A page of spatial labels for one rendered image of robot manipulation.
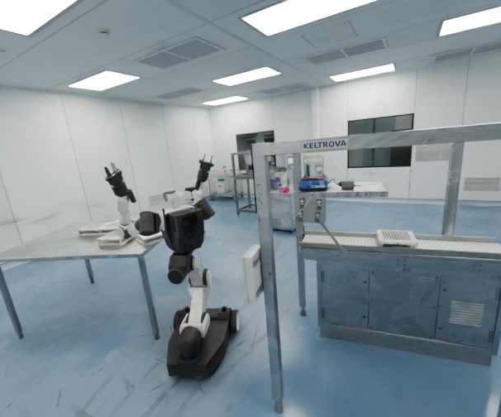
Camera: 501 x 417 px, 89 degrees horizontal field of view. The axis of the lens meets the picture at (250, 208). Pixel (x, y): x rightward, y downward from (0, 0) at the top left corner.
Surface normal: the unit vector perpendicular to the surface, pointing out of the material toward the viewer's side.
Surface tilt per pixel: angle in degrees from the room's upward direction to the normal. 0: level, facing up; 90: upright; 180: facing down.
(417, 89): 90
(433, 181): 90
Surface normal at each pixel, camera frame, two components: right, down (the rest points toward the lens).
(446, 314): -0.35, 0.25
